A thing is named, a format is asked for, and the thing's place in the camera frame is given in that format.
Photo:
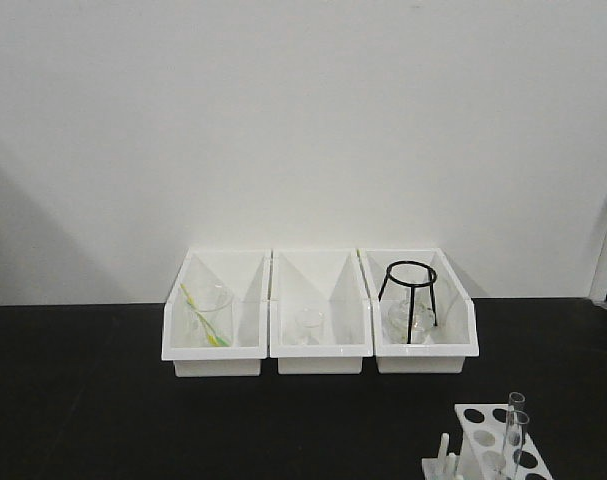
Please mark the small glass beaker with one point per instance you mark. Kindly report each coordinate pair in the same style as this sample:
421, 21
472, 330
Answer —
309, 327

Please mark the large glass beaker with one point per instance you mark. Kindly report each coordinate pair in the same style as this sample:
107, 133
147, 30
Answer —
215, 302

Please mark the clear glass test tube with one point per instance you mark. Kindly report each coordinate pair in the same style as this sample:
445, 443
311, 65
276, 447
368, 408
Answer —
517, 424

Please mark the white test tube rack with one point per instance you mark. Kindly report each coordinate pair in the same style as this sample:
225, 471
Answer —
484, 449

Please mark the middle white storage bin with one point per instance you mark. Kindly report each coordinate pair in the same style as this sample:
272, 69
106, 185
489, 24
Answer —
330, 281

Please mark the white storage bin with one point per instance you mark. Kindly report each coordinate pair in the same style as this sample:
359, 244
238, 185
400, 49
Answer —
451, 342
246, 273
330, 281

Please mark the clear round glass flask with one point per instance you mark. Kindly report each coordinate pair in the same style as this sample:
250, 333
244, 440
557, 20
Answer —
404, 327

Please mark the yellow green stirring stick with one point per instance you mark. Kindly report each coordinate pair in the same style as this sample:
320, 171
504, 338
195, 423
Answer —
213, 338

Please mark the black wire tripod stand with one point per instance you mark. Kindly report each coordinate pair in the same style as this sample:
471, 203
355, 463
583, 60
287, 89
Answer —
417, 279

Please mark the right white storage bin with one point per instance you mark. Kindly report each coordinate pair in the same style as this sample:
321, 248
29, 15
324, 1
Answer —
451, 342

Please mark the left white storage bin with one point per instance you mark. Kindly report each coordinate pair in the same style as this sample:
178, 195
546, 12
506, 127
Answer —
246, 273

